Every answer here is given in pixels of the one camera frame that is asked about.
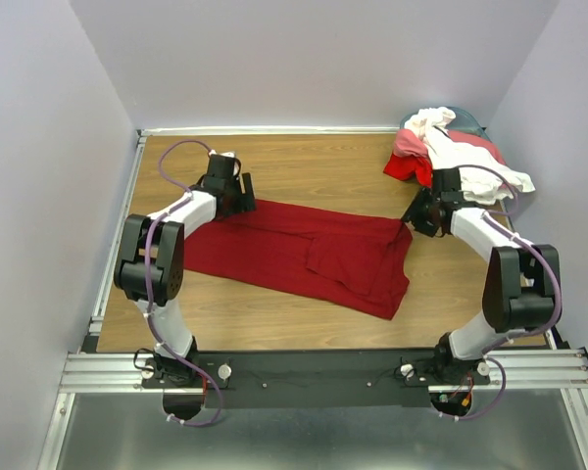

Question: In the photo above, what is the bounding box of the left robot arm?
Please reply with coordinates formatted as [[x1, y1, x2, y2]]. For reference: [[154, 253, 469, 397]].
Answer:
[[114, 172, 256, 387]]

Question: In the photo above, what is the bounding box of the pink t shirt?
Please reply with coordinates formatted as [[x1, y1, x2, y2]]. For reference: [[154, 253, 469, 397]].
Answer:
[[391, 129, 506, 165]]

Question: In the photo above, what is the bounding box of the white t shirt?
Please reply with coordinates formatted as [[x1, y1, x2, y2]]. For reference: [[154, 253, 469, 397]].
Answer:
[[402, 107, 535, 206]]

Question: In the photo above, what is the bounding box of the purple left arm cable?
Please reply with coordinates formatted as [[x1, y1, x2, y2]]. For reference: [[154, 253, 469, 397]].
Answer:
[[144, 139, 225, 428]]

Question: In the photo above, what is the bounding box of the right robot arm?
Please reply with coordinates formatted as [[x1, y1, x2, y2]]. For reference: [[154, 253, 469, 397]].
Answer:
[[402, 188, 563, 384]]

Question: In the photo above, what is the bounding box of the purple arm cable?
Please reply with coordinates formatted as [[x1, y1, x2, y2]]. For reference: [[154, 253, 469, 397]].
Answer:
[[144, 139, 225, 428], [435, 164, 564, 422]]

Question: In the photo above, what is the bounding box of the aluminium frame extrusion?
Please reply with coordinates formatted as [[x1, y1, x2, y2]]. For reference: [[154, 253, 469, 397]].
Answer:
[[59, 348, 588, 394]]

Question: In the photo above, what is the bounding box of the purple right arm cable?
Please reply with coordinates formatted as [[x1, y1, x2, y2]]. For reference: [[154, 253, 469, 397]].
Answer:
[[435, 164, 564, 422]]

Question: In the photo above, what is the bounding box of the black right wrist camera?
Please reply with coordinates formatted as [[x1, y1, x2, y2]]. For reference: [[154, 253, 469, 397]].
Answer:
[[431, 167, 464, 203]]

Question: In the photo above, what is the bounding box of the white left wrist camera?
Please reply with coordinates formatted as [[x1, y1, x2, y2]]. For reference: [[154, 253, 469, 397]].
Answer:
[[209, 150, 236, 159]]

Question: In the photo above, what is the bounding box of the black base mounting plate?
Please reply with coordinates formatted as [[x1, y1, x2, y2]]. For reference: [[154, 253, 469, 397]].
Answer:
[[133, 348, 490, 422]]

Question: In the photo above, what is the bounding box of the dark red t shirt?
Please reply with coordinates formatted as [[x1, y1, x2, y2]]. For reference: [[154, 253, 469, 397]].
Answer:
[[184, 201, 412, 320]]

